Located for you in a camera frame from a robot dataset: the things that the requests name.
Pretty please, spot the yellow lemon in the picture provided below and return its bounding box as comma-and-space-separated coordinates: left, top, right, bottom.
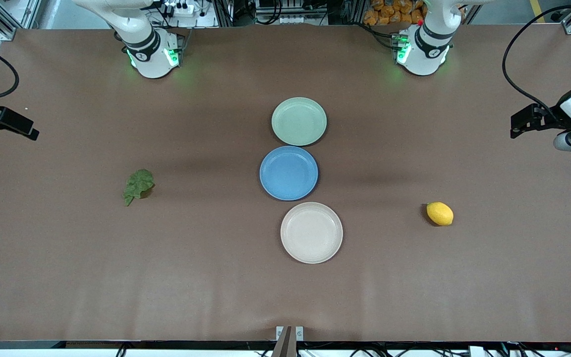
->
426, 201, 455, 227

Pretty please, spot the green lettuce leaf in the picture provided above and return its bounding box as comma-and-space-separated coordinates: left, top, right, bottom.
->
123, 169, 156, 207

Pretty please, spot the orange snack bag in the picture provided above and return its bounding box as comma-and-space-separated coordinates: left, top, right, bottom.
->
364, 0, 426, 26

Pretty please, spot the green round plate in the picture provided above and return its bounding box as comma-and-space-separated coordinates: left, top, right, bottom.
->
271, 97, 328, 147

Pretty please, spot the beige round plate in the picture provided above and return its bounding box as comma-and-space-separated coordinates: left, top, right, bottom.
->
280, 202, 343, 264

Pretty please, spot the brown table mat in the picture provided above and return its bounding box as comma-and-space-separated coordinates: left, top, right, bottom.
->
0, 22, 571, 343

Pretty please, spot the blue round plate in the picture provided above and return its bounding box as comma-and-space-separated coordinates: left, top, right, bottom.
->
259, 146, 319, 201

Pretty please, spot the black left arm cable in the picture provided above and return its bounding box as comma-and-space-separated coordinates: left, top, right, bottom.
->
502, 4, 571, 117

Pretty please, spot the metal edge bracket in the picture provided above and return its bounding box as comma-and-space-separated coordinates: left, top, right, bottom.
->
276, 326, 304, 357

